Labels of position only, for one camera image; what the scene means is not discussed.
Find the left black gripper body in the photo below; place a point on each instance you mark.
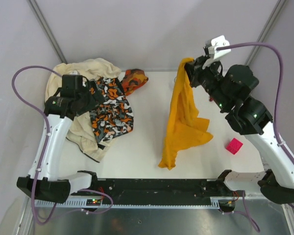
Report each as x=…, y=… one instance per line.
x=92, y=93

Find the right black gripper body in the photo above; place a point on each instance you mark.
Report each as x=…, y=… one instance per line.
x=194, y=71

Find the yellow orange cloth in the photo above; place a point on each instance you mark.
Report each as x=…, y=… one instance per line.
x=184, y=128

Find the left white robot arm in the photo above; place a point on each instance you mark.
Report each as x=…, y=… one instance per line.
x=43, y=181

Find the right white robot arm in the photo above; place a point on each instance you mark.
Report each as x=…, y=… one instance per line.
x=250, y=118

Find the cream cloth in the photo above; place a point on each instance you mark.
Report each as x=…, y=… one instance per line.
x=80, y=131

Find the camouflage orange grey cloth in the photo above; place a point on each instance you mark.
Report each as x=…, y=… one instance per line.
x=114, y=117

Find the orange brown patterned cloth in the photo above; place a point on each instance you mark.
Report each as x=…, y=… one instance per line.
x=133, y=80

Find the pink cube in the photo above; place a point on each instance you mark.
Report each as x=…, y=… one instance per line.
x=234, y=146

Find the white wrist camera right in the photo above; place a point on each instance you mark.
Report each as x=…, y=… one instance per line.
x=211, y=49

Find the grey cable duct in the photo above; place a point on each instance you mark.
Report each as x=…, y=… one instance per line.
x=150, y=203

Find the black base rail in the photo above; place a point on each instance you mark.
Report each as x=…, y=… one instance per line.
x=164, y=189

